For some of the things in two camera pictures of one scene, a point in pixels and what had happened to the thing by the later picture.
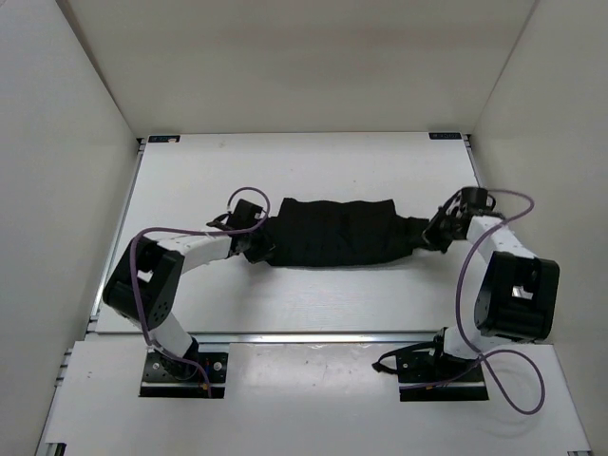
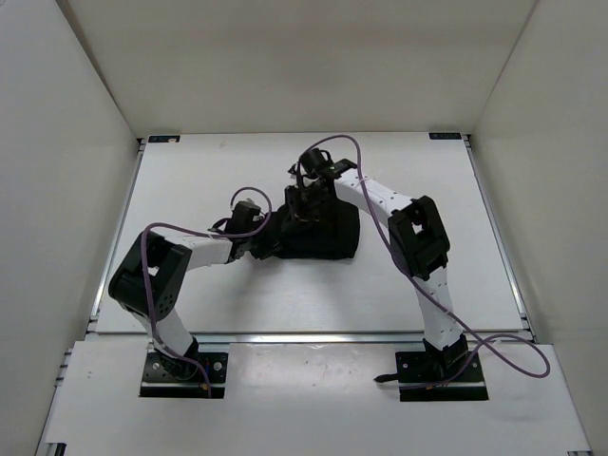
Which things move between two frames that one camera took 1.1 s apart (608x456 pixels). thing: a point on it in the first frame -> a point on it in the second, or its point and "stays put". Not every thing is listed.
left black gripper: x=263 y=251 stays put
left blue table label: x=163 y=138 stays put
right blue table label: x=445 y=135 stays put
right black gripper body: x=443 y=225 -> x=310 y=201
